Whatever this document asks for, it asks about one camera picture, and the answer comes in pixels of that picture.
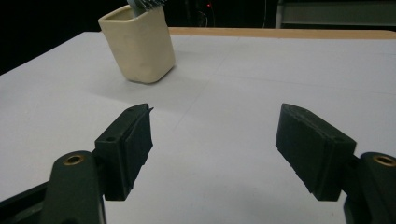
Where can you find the cream square cup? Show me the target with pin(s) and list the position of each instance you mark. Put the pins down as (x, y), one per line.
(140, 49)

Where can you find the white paper sheet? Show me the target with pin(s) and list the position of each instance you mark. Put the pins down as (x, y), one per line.
(233, 93)

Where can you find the light blue hairbrush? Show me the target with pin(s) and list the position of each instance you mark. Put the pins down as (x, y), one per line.
(141, 5)

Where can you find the dark equipment with red light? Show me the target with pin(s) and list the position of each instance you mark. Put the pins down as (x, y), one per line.
(208, 9)

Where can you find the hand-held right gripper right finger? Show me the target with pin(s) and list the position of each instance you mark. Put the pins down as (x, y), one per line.
(314, 149)

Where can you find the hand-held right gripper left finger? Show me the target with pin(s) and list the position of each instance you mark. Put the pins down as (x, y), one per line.
(124, 149)

